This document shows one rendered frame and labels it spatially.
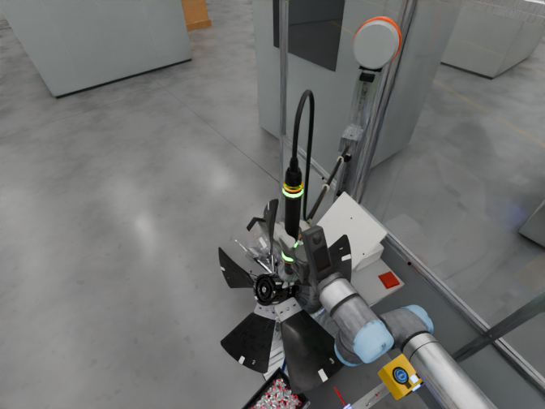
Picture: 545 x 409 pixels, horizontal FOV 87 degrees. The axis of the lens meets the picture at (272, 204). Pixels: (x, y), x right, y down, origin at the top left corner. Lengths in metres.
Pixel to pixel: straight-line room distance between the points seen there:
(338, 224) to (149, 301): 1.85
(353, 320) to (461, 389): 0.21
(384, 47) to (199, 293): 2.14
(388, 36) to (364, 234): 0.70
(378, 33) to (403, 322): 0.89
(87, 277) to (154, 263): 0.57
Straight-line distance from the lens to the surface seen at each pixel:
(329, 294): 0.63
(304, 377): 1.09
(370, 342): 0.61
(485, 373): 1.74
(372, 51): 1.17
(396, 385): 1.25
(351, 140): 1.20
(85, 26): 6.09
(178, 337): 2.47
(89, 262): 3.15
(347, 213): 1.25
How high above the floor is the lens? 2.23
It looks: 47 degrees down
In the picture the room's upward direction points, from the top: 2 degrees counter-clockwise
